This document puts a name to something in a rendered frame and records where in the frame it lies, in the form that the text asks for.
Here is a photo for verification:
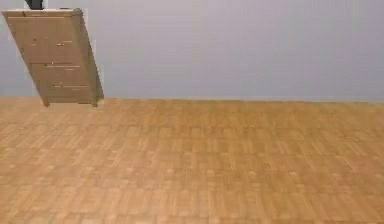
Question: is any black object on chest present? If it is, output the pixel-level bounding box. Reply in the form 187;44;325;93
24;0;45;11

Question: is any light wooden chest of drawers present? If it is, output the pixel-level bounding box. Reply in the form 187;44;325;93
0;8;105;108

